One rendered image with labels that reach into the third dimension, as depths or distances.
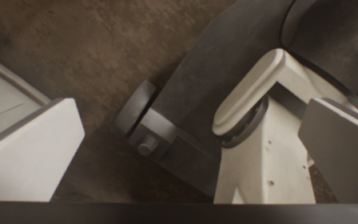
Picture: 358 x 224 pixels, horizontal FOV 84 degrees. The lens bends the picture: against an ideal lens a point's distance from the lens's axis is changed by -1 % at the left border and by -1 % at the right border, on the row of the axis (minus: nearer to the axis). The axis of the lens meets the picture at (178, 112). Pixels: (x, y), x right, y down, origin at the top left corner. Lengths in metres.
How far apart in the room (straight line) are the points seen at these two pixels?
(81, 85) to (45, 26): 0.22
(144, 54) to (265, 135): 0.49
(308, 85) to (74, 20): 0.70
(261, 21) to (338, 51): 0.19
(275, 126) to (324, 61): 0.13
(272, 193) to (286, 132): 0.14
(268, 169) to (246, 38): 0.31
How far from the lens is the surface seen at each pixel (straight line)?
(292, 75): 0.38
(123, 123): 0.58
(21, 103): 0.92
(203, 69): 0.52
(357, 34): 0.40
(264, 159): 0.32
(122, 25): 0.73
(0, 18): 0.99
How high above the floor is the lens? 0.68
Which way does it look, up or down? 65 degrees down
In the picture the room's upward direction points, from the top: 162 degrees counter-clockwise
